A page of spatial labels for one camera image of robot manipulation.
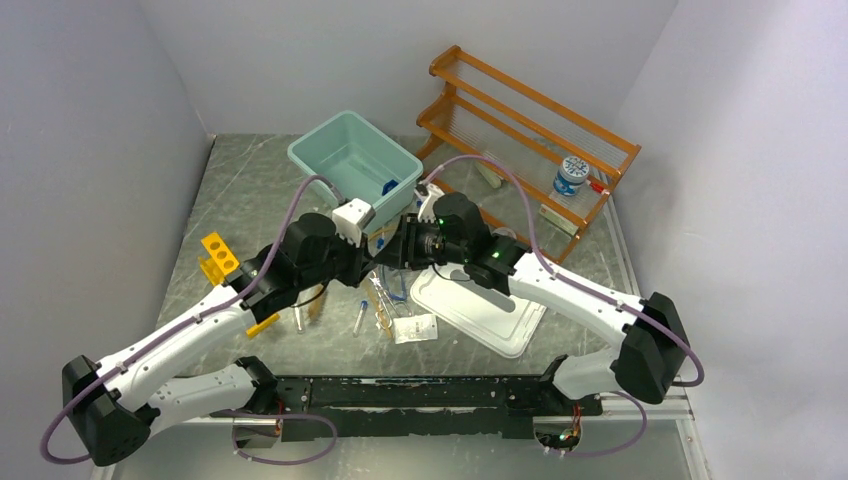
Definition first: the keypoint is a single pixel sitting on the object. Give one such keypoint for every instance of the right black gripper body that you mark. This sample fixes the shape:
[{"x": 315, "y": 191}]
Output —
[{"x": 424, "y": 242}]

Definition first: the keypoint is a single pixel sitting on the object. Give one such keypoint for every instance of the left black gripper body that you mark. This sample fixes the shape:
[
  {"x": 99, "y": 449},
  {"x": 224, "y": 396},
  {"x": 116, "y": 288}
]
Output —
[{"x": 346, "y": 260}]

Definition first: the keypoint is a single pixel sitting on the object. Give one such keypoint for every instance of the blue item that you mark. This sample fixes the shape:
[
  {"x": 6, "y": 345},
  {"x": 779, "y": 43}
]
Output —
[{"x": 389, "y": 186}]

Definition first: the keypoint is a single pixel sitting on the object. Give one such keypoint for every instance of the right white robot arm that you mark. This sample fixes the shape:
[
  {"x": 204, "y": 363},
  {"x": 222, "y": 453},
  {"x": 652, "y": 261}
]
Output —
[{"x": 646, "y": 337}]

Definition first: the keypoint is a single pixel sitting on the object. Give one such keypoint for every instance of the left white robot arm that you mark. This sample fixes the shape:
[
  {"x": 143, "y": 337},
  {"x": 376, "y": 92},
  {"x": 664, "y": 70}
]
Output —
[{"x": 115, "y": 404}]

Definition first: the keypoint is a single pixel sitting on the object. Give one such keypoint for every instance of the blue safety glasses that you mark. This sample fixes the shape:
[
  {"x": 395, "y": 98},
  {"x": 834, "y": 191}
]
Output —
[{"x": 394, "y": 284}]

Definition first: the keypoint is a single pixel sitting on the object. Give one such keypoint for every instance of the yellow rubber tubing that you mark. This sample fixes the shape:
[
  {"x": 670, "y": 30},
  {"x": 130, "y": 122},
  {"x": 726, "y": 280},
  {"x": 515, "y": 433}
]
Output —
[{"x": 385, "y": 233}]

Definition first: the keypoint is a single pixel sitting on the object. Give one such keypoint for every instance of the brown test tube brush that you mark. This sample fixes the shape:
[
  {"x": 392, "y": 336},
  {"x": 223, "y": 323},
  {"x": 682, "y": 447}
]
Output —
[{"x": 316, "y": 307}]

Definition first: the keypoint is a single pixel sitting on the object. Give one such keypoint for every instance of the metal crucible tongs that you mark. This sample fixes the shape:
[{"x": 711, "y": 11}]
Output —
[{"x": 388, "y": 310}]

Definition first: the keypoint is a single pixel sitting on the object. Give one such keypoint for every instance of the clear glass test tube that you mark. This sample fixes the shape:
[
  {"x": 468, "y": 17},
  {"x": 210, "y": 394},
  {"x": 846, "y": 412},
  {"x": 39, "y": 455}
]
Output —
[{"x": 300, "y": 318}]

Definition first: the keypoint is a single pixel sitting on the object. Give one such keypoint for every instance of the small white plastic bag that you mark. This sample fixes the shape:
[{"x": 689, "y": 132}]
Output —
[{"x": 415, "y": 328}]

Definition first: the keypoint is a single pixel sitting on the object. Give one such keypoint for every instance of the clear round plastic container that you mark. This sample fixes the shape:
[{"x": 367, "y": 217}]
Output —
[{"x": 504, "y": 232}]

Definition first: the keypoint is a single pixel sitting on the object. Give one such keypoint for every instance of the light green plastic bin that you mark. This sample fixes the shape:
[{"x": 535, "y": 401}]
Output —
[{"x": 358, "y": 159}]

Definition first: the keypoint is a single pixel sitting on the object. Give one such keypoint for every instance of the white plastic bin lid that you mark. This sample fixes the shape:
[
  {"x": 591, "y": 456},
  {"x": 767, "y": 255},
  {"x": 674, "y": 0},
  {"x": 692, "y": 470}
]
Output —
[{"x": 503, "y": 324}]

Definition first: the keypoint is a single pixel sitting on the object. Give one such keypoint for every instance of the orange wooden shelf rack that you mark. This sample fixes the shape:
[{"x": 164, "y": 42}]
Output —
[{"x": 484, "y": 111}]

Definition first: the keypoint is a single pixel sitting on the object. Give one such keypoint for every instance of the yellow test tube rack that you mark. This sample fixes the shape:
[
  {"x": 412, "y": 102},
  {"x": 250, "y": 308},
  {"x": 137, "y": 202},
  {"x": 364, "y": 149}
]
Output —
[{"x": 218, "y": 264}]

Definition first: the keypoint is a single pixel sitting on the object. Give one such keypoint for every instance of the white green small box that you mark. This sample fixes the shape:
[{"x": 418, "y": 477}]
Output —
[{"x": 558, "y": 221}]

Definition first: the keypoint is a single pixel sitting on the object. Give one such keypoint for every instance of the blue white lidded jar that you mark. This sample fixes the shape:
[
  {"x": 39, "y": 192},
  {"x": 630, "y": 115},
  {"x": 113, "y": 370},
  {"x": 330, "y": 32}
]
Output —
[{"x": 571, "y": 176}]

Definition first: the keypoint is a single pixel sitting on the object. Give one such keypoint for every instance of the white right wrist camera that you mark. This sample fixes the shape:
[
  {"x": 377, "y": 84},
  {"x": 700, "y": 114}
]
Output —
[{"x": 427, "y": 195}]

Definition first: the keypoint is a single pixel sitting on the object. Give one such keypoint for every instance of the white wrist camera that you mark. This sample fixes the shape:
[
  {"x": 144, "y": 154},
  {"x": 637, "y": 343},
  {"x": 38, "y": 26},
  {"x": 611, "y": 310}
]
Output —
[
  {"x": 427, "y": 195},
  {"x": 351, "y": 219}
]

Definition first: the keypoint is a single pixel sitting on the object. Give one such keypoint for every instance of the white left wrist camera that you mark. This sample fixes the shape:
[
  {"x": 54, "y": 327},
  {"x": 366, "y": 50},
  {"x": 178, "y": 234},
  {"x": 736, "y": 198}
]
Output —
[{"x": 351, "y": 219}]

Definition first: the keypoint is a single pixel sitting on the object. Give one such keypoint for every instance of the black mounting rail base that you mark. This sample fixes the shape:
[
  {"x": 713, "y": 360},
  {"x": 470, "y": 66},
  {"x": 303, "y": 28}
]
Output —
[{"x": 416, "y": 405}]

